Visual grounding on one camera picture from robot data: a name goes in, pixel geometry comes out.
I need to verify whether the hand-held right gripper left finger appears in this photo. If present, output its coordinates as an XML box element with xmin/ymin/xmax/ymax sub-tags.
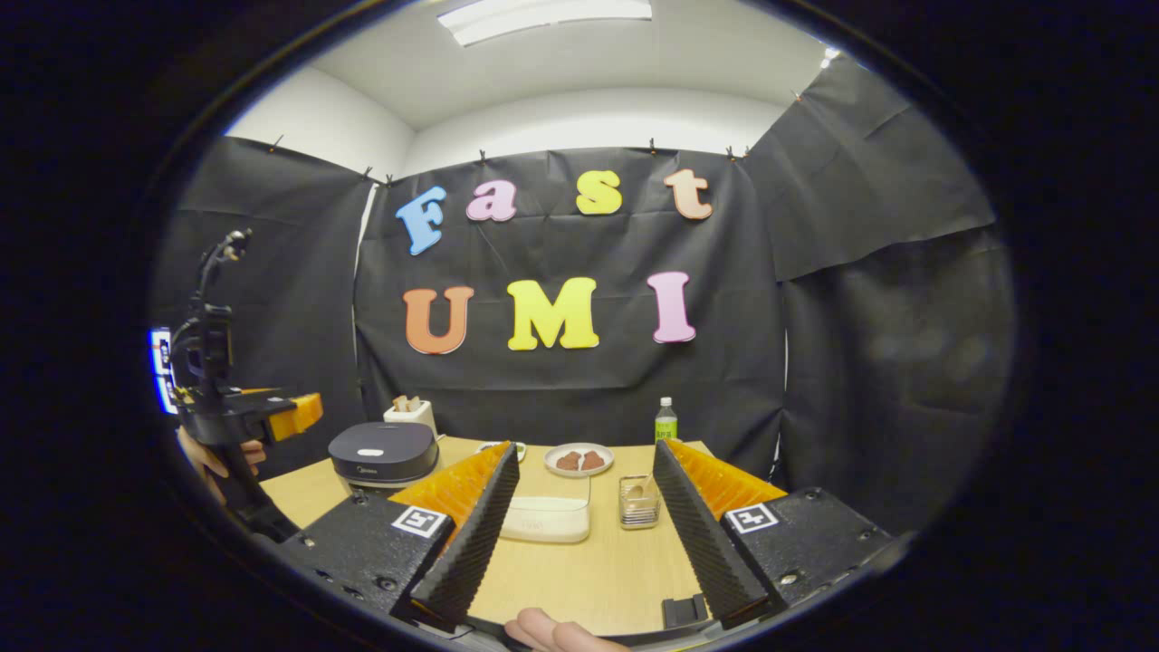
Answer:
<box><xmin>276</xmin><ymin>441</ymin><xmax>522</xmax><ymax>632</ymax></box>

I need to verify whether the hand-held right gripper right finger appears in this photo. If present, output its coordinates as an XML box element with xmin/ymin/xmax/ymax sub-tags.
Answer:
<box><xmin>652</xmin><ymin>438</ymin><xmax>897</xmax><ymax>630</ymax></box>

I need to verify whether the transparent slatted chopstick holder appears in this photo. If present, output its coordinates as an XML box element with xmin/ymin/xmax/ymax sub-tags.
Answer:
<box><xmin>618</xmin><ymin>474</ymin><xmax>662</xmax><ymax>531</ymax></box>

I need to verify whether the white rice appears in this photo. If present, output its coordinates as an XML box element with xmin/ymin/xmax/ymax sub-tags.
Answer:
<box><xmin>500</xmin><ymin>496</ymin><xmax>589</xmax><ymax>542</ymax></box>

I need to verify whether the computer monitor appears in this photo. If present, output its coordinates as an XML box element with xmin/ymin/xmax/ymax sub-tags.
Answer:
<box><xmin>148</xmin><ymin>328</ymin><xmax>179</xmax><ymax>416</ymax></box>

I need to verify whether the white plate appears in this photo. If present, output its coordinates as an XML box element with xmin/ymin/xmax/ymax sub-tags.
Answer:
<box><xmin>544</xmin><ymin>442</ymin><xmax>615</xmax><ymax>478</ymax></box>

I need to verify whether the black backdrop cloth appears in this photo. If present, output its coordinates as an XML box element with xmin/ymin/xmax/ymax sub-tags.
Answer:
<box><xmin>149</xmin><ymin>54</ymin><xmax>1015</xmax><ymax>535</ymax></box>

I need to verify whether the ceiling light panel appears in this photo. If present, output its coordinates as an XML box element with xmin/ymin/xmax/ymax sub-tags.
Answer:
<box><xmin>437</xmin><ymin>0</ymin><xmax>654</xmax><ymax>48</ymax></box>

